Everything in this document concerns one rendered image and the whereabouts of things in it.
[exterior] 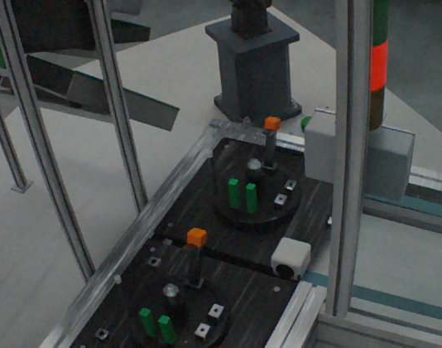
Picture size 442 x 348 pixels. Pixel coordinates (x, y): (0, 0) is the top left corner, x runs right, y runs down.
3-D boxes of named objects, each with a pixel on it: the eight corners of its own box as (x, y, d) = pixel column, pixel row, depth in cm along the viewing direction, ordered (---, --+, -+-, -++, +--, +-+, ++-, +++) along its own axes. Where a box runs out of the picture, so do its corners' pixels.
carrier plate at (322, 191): (223, 146, 110) (221, 137, 108) (350, 177, 101) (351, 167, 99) (155, 239, 94) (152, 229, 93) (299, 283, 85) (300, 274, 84)
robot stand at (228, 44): (269, 82, 140) (263, 7, 127) (303, 113, 130) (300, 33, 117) (213, 103, 136) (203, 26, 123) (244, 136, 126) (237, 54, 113)
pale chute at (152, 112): (120, 112, 115) (127, 90, 114) (171, 132, 108) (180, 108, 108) (16, 79, 90) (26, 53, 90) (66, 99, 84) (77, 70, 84)
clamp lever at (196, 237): (191, 275, 82) (194, 226, 79) (204, 279, 81) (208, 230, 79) (178, 287, 79) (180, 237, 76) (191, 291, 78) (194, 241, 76)
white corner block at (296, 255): (282, 253, 90) (282, 234, 87) (310, 261, 88) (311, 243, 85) (270, 276, 87) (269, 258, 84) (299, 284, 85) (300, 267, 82)
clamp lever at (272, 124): (265, 160, 99) (269, 115, 96) (276, 162, 98) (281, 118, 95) (256, 167, 96) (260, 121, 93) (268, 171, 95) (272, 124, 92)
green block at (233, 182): (233, 202, 93) (231, 177, 90) (241, 204, 93) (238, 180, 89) (230, 207, 92) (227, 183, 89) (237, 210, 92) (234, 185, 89)
